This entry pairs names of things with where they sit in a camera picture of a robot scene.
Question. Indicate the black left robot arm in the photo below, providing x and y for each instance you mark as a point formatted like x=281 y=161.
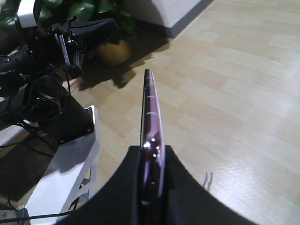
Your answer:
x=33 y=92

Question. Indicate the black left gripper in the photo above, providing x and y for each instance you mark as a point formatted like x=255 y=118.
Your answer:
x=81 y=39

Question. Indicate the black foldable phone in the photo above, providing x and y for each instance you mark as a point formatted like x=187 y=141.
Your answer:
x=152 y=145

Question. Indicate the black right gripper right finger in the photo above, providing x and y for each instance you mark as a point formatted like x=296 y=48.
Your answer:
x=186 y=202

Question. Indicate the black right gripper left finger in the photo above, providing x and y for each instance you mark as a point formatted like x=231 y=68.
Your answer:
x=116 y=203

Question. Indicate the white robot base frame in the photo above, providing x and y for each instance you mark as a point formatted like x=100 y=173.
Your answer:
x=70 y=176

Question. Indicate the green potted plant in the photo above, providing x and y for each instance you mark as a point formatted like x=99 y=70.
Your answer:
x=116 y=49

